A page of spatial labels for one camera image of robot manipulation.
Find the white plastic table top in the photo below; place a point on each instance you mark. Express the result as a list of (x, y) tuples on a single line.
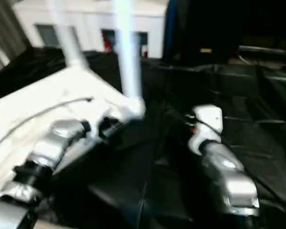
[(38, 105)]

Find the white plastic table leg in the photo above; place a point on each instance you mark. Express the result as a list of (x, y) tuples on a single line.
[(128, 52), (69, 33)]

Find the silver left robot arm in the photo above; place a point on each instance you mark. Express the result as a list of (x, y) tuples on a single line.
[(38, 162)]

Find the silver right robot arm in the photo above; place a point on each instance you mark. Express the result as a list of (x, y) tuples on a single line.
[(229, 176)]

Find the black mat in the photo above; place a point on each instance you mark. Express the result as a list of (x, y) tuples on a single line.
[(157, 181)]

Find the white cabinet with glass doors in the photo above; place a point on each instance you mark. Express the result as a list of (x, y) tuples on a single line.
[(90, 19)]

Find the black furniture with gold label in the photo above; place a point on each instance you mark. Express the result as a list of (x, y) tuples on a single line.
[(238, 24)]

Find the grey curtain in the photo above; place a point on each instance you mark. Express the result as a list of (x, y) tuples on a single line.
[(5, 28)]

